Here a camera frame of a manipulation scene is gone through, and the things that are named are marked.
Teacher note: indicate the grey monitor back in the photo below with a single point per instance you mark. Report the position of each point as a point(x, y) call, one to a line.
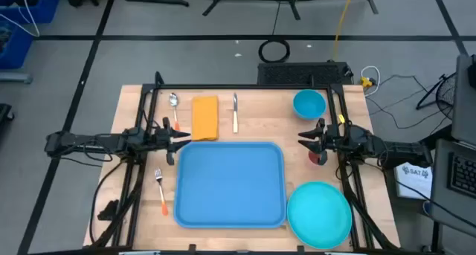
point(465, 106)

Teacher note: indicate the grey laptop with keyboard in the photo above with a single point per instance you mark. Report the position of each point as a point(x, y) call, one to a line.
point(457, 173)

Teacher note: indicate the blue ribbed bowl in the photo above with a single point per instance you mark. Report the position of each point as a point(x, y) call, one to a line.
point(309, 104)

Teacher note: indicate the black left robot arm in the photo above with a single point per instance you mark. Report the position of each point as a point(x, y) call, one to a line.
point(67, 141)

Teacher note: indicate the teal round plate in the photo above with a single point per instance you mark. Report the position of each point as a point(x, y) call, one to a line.
point(320, 216)

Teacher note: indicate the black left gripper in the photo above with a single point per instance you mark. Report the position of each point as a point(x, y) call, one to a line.
point(163, 139)

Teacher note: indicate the black clamp block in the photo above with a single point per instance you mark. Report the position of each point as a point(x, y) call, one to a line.
point(109, 210)

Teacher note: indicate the blue plastic tray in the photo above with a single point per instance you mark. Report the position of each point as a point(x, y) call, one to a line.
point(230, 184)

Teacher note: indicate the large blue plastic bin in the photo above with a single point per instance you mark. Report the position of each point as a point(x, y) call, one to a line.
point(46, 6)

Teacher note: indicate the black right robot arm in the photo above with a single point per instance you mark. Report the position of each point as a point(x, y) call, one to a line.
point(401, 151)

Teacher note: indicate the orange napkin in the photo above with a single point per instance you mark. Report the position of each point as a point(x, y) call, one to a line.
point(205, 117)

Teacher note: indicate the black perforated box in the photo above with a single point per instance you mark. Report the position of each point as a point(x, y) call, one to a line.
point(301, 73)

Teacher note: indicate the white printed box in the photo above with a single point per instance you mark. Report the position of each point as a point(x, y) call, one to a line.
point(414, 180)

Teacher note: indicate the red cup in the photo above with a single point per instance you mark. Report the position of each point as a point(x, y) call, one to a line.
point(312, 158)

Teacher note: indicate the black stand legs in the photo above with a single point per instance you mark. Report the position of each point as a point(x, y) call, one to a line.
point(294, 2)

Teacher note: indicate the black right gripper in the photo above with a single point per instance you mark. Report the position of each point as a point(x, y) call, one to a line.
point(331, 139)

